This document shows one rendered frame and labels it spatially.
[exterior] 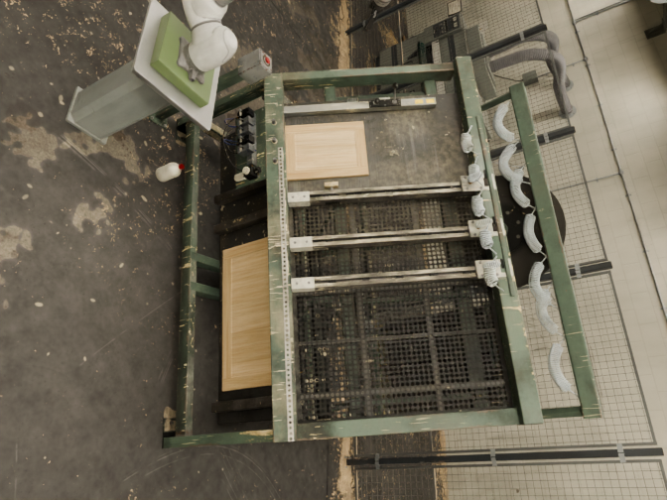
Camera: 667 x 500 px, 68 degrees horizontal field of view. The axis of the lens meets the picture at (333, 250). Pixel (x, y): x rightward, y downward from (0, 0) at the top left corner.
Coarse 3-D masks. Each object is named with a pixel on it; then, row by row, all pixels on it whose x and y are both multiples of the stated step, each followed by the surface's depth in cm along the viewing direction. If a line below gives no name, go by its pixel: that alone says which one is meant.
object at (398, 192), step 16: (464, 176) 284; (480, 176) 273; (288, 192) 285; (304, 192) 285; (320, 192) 285; (336, 192) 285; (352, 192) 287; (368, 192) 288; (384, 192) 285; (400, 192) 285; (416, 192) 285; (432, 192) 285; (448, 192) 287; (464, 192) 288
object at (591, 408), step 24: (504, 96) 349; (528, 120) 332; (528, 144) 328; (528, 168) 324; (552, 216) 308; (552, 240) 305; (552, 264) 301; (336, 312) 297; (576, 312) 288; (576, 336) 284; (576, 360) 281; (576, 384) 279; (576, 408) 279; (600, 408) 270
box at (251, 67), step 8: (248, 56) 297; (256, 56) 294; (240, 64) 299; (248, 64) 295; (256, 64) 292; (264, 64) 294; (240, 72) 297; (248, 72) 297; (256, 72) 298; (264, 72) 298; (248, 80) 304; (256, 80) 304
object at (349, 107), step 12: (288, 108) 309; (300, 108) 308; (312, 108) 308; (324, 108) 308; (336, 108) 308; (348, 108) 308; (360, 108) 308; (372, 108) 309; (384, 108) 310; (396, 108) 311; (408, 108) 312
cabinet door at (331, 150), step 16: (288, 128) 306; (304, 128) 306; (320, 128) 306; (336, 128) 306; (352, 128) 306; (288, 144) 302; (304, 144) 303; (320, 144) 303; (336, 144) 302; (352, 144) 302; (288, 160) 299; (304, 160) 299; (320, 160) 299; (336, 160) 299; (352, 160) 299; (288, 176) 295; (304, 176) 295; (320, 176) 295; (336, 176) 295; (352, 176) 296
